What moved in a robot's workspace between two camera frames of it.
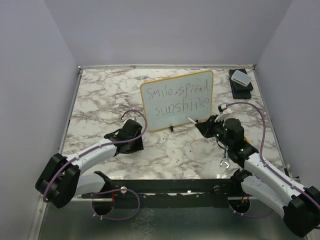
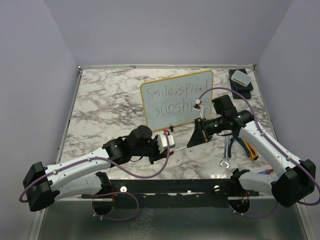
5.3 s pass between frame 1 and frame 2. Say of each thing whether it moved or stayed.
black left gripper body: moved
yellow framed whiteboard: stayed
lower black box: stayed
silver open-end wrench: stayed
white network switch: stayed
